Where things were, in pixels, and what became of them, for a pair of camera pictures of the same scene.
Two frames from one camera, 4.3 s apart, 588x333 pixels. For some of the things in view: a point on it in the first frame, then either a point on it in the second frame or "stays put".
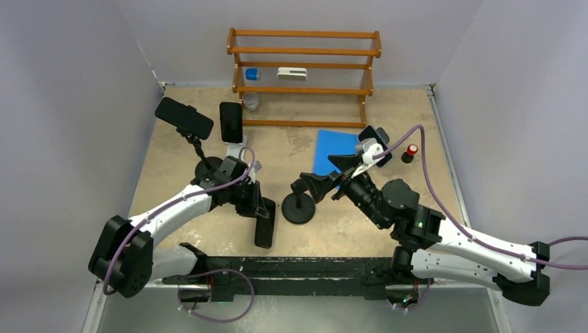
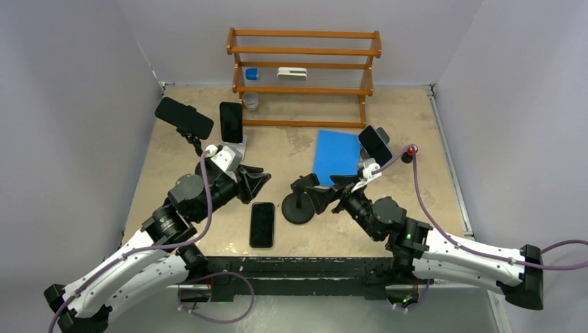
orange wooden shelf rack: (304, 62) stays put
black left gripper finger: (261, 209) to (254, 177)
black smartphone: (264, 227) stays put
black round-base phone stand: (299, 207) stays put
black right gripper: (320, 186) to (322, 199)
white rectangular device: (292, 73) stays put
